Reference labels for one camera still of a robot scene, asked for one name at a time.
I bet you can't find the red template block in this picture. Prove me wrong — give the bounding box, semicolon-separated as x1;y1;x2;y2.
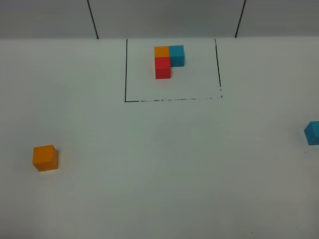
155;57;171;79

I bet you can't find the orange template block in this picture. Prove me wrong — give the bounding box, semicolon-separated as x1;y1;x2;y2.
154;46;170;58

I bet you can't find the blue template block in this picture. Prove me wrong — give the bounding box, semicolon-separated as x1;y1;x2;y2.
169;45;185;67

